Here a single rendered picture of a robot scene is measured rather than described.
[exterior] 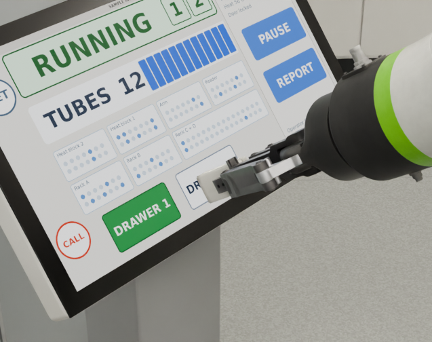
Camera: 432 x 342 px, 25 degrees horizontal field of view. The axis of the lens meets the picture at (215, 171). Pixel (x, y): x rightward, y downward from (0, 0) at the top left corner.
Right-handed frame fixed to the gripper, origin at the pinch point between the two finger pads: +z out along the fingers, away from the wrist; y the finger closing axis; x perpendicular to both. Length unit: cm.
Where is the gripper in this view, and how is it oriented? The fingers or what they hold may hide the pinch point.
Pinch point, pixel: (226, 180)
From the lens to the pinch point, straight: 96.0
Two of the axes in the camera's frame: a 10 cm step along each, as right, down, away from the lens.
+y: -7.0, 4.0, -5.9
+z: -5.5, 2.2, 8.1
